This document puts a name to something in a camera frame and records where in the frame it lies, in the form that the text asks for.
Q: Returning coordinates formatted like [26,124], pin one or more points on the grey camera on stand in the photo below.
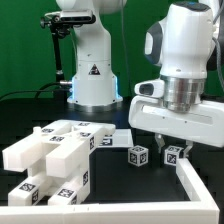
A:
[75,17]

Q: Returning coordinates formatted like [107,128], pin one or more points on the black camera stand pole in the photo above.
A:
[59,30]

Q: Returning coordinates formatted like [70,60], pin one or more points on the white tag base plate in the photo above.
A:
[122,138]

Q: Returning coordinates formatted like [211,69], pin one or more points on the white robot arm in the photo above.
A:
[182,45]

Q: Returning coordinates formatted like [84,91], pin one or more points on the white chair back frame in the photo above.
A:
[24,153]

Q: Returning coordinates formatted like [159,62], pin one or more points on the white tagged cube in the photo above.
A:
[172,154]
[138,155]

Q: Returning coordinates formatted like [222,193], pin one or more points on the white U-shaped fence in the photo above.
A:
[200,209]

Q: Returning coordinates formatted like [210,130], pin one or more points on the white chair seat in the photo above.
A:
[68,162]

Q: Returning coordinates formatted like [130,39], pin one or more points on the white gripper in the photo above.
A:
[203,123]

